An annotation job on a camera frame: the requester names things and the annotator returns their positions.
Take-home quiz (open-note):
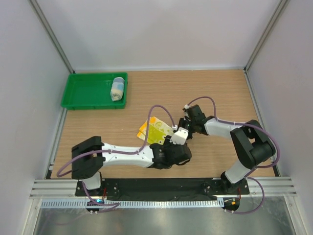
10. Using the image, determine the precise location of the green yellow patterned towel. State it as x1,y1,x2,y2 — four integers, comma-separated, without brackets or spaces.
147,117,174,144

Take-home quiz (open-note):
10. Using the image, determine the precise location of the polka dot striped towel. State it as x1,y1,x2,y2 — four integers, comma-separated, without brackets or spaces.
110,77,125,102

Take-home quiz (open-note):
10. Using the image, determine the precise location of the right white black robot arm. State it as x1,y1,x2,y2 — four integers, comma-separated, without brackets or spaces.
179,105,276,194

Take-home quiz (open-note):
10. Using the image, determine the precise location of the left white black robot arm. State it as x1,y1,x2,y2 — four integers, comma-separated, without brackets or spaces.
71,136,192,196

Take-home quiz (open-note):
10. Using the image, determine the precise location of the green plastic tray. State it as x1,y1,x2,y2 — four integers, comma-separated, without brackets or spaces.
61,72,128,110

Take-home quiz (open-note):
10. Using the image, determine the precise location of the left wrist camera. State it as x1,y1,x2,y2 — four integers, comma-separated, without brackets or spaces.
169,127,189,145

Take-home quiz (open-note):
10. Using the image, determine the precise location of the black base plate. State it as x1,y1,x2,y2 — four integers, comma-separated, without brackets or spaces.
87,178,250,197

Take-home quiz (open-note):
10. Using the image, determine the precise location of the aluminium front rail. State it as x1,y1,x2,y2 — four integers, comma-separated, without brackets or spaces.
29,177,297,199

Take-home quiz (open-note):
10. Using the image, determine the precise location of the slotted cable duct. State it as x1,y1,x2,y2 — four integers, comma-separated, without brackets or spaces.
41,198,224,209

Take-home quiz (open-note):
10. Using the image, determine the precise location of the right aluminium frame post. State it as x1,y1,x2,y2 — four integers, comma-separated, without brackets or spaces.
244,0,290,73

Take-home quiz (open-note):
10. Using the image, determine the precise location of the aluminium frame post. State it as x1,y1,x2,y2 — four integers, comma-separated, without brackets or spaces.
28,0,76,74
244,0,290,73

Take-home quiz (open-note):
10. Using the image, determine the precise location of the left aluminium frame post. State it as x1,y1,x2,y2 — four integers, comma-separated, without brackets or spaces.
28,0,76,74

